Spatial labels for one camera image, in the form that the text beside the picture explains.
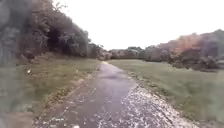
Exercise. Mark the wet grey asphalt path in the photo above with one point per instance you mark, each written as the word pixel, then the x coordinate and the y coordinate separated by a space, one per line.
pixel 107 89

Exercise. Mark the grass verge with fallen leaves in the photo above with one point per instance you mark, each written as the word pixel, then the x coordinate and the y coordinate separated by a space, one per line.
pixel 50 76

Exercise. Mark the dense dark green wood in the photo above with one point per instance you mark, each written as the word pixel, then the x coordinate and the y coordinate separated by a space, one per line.
pixel 50 31

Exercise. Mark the robot's own part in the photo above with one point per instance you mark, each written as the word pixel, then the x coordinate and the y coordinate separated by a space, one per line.
pixel 76 126

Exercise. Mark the broad green grass field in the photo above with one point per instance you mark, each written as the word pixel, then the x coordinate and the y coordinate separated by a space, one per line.
pixel 186 87

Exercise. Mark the row of autumn trees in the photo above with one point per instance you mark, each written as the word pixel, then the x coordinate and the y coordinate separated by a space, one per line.
pixel 195 51

